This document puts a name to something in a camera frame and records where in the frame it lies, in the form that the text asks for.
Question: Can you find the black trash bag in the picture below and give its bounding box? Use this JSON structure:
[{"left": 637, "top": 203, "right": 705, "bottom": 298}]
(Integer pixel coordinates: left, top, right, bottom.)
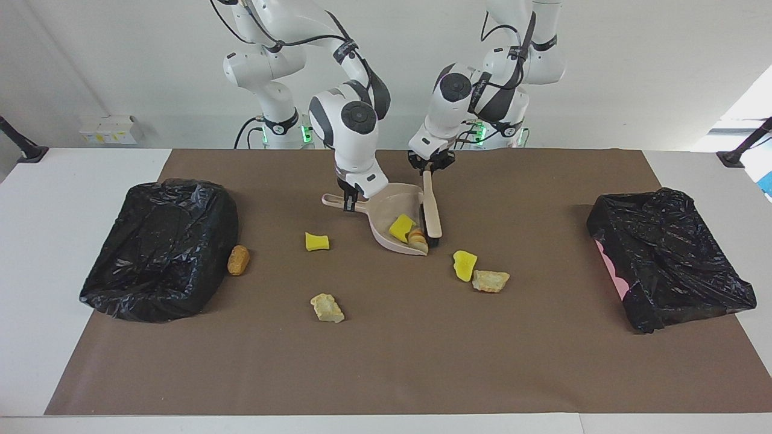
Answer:
[
  {"left": 586, "top": 187, "right": 758, "bottom": 334},
  {"left": 79, "top": 178, "right": 239, "bottom": 323}
]

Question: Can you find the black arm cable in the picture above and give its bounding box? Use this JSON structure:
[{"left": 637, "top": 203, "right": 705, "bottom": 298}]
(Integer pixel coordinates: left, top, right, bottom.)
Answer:
[
  {"left": 208, "top": 0, "right": 387, "bottom": 121},
  {"left": 464, "top": 9, "right": 537, "bottom": 145}
]

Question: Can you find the white wall outlet box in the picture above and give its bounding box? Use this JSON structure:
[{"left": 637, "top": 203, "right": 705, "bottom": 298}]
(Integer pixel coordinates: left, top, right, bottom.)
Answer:
[{"left": 80, "top": 115, "right": 144, "bottom": 145}]

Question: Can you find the notched yellow sponge piece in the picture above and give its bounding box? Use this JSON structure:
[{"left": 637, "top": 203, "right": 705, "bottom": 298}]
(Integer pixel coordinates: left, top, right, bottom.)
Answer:
[{"left": 389, "top": 215, "right": 416, "bottom": 243}]

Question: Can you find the brown cork like piece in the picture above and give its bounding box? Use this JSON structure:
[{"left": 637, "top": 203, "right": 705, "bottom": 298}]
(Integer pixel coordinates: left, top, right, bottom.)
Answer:
[{"left": 227, "top": 245, "right": 250, "bottom": 276}]

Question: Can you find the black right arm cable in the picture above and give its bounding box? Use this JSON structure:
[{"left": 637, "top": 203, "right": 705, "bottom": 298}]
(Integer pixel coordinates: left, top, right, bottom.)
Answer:
[{"left": 208, "top": 0, "right": 387, "bottom": 121}]

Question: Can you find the pale foam chunk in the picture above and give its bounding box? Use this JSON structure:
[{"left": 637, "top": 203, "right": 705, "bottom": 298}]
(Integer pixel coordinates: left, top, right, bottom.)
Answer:
[{"left": 311, "top": 294, "right": 346, "bottom": 324}]

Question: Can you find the left black trash bag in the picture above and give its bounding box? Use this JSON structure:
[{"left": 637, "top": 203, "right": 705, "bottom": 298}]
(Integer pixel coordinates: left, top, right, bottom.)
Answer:
[{"left": 586, "top": 187, "right": 758, "bottom": 334}]

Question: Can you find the beige plastic dustpan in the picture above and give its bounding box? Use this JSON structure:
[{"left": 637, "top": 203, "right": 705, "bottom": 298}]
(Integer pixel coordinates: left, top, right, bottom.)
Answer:
[{"left": 321, "top": 183, "right": 430, "bottom": 257}]

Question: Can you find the black stand clamp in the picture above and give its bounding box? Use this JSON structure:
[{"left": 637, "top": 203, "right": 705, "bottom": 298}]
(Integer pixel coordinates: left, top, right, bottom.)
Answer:
[
  {"left": 717, "top": 118, "right": 772, "bottom": 168},
  {"left": 0, "top": 116, "right": 49, "bottom": 164}
]

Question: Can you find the smooth yellow sponge piece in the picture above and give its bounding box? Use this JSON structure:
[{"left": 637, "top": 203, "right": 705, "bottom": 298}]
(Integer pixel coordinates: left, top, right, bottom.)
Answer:
[{"left": 452, "top": 250, "right": 478, "bottom": 283}]

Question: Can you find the beige foam chunk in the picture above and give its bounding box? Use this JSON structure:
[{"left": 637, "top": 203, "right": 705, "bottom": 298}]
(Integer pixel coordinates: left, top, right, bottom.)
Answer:
[{"left": 472, "top": 270, "right": 511, "bottom": 294}]

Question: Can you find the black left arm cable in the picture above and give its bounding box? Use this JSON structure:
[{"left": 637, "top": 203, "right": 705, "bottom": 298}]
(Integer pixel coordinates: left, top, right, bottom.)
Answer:
[{"left": 464, "top": 9, "right": 537, "bottom": 145}]

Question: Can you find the brown paper table mat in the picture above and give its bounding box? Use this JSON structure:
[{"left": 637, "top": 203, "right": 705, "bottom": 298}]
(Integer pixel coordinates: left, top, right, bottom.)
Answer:
[{"left": 44, "top": 149, "right": 772, "bottom": 417}]

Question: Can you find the right black trash bag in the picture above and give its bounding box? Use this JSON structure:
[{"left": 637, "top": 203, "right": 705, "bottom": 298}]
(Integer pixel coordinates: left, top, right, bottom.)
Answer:
[{"left": 79, "top": 178, "right": 239, "bottom": 323}]

